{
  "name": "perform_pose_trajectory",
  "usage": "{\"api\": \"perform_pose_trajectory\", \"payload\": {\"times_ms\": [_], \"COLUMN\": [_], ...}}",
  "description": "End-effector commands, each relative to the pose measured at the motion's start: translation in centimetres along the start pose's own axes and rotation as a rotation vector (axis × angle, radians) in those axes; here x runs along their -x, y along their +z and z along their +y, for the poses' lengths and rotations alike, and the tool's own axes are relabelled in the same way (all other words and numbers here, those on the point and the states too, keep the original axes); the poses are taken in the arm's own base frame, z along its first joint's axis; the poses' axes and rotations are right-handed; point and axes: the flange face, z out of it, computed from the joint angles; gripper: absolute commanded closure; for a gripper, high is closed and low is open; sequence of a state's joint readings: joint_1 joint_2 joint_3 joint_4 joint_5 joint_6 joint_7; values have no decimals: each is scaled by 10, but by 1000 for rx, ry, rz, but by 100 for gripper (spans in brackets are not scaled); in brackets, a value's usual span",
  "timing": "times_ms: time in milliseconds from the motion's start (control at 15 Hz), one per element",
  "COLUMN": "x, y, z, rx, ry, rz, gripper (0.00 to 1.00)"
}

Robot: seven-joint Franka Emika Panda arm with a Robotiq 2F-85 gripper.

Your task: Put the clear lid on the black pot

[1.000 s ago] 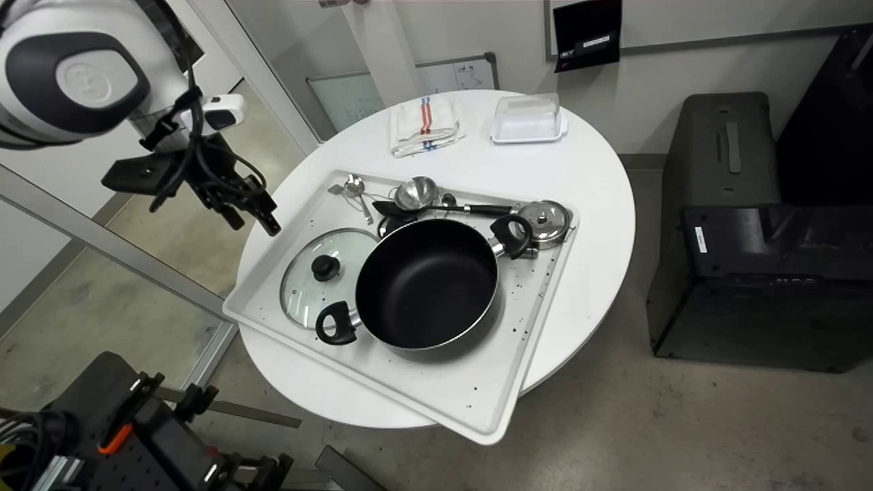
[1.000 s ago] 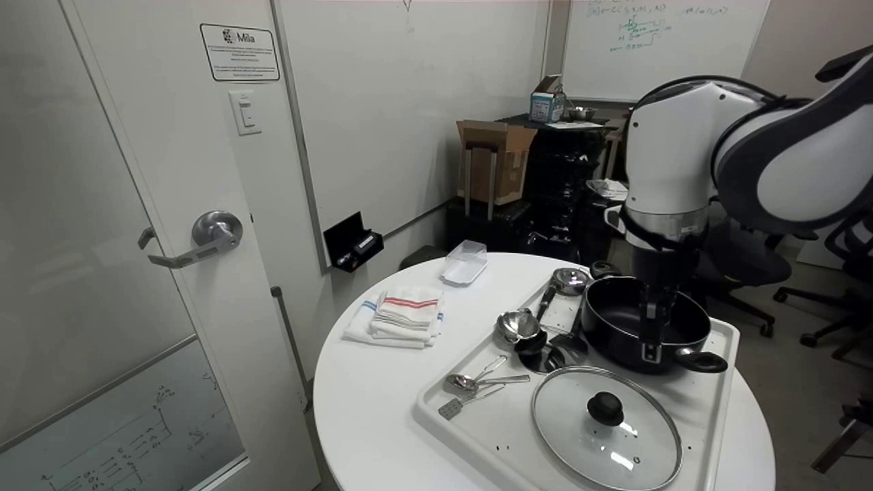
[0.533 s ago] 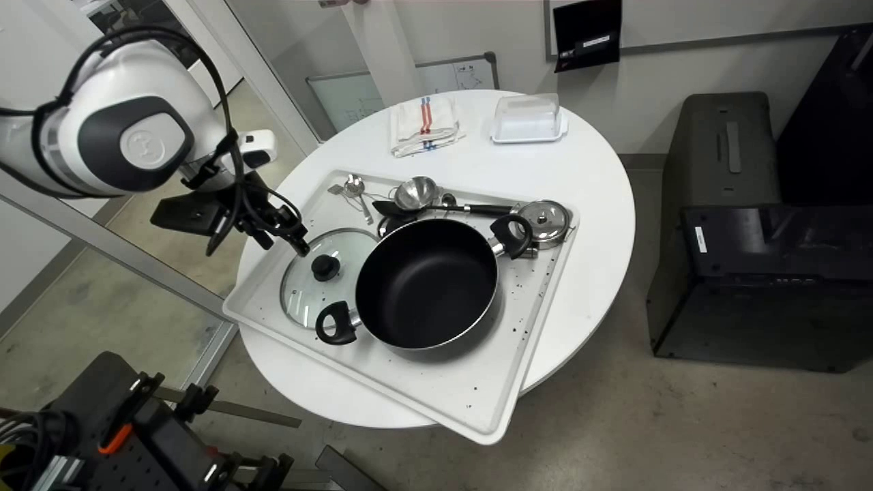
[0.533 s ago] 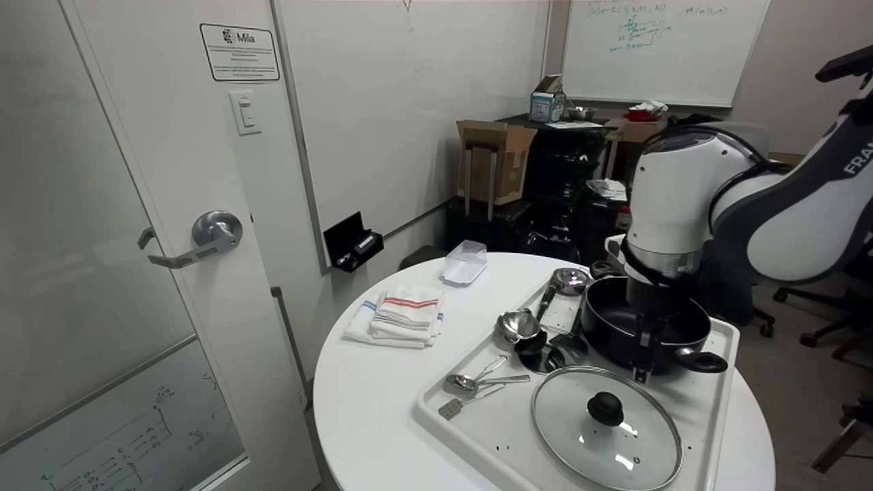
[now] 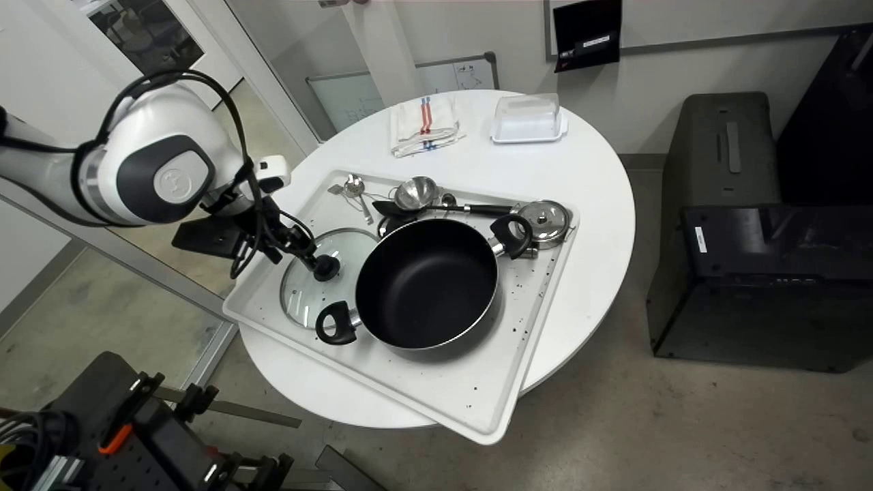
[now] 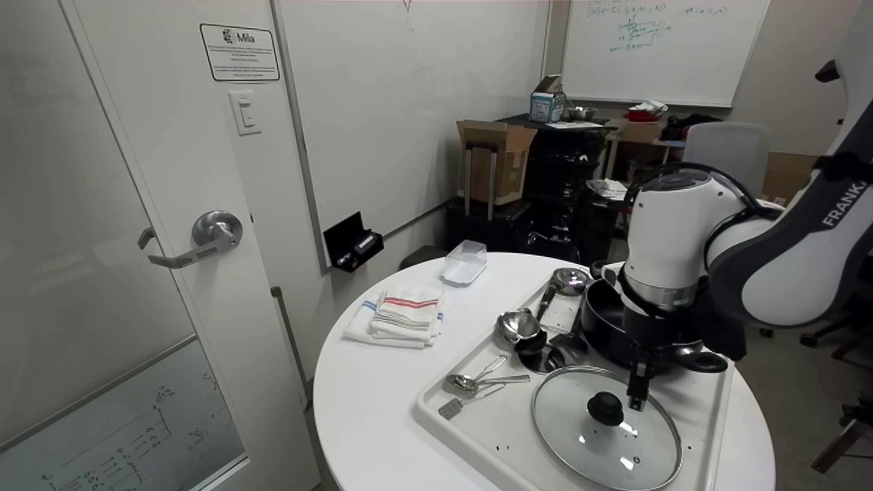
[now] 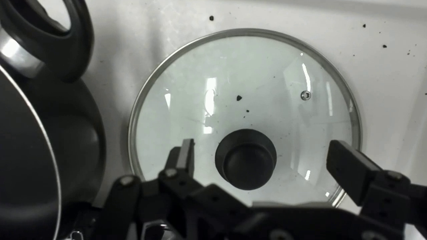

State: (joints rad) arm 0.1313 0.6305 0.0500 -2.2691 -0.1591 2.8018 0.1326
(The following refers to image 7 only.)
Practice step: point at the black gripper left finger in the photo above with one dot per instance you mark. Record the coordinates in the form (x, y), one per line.
(184, 155)

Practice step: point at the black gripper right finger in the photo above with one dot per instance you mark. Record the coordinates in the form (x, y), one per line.
(351, 171)

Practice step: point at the clear glass lid black knob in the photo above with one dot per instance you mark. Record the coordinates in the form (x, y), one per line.
(267, 80)

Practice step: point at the white rectangular tray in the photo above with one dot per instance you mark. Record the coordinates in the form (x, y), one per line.
(391, 88)

